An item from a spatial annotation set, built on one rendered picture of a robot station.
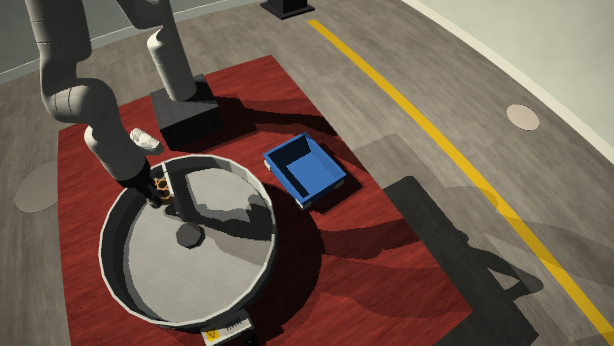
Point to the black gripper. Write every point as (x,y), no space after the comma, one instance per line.
(145,184)

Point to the blue crate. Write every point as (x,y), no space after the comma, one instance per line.
(305,169)

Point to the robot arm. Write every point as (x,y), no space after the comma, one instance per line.
(60,28)

